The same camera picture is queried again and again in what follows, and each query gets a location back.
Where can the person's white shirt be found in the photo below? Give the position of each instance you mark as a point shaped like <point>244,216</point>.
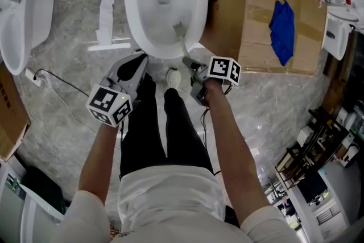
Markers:
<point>170,202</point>

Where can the white toilet bowl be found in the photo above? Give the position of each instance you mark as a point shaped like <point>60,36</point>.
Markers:
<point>166,0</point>

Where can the white spare toilet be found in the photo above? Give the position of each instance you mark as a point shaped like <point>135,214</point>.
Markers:
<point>22,17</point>

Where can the white paper strip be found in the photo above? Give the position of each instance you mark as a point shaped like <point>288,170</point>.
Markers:
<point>107,11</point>

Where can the person's right forearm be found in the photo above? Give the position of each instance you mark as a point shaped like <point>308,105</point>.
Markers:
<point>227,139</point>

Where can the blue cloth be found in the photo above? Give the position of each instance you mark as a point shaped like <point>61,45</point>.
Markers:
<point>283,29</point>

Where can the printed brown cardboard box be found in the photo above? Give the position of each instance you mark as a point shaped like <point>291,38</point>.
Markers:
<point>10,119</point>

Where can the person's left forearm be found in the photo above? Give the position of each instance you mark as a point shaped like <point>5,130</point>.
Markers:
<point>99,156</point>

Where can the black metal rack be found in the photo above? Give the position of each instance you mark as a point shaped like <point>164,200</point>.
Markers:
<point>312,148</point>

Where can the person's black trousers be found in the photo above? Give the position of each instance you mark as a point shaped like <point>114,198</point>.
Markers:
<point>176,128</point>

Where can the large brown cardboard box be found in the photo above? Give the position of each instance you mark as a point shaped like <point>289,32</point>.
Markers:
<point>256,28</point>

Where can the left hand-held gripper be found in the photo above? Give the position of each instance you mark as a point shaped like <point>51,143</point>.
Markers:
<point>109,105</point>

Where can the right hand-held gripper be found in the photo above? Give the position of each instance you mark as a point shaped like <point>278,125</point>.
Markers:
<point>223,69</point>

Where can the person's white shoe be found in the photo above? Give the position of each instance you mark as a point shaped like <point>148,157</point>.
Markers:
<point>173,78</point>

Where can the white appliance casing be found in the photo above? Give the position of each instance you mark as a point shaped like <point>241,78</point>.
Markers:
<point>25,213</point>

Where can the white power strip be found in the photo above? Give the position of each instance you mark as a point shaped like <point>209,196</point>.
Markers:
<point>34,76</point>

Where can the grey toilet brush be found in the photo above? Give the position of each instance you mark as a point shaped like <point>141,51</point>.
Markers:
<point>179,29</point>

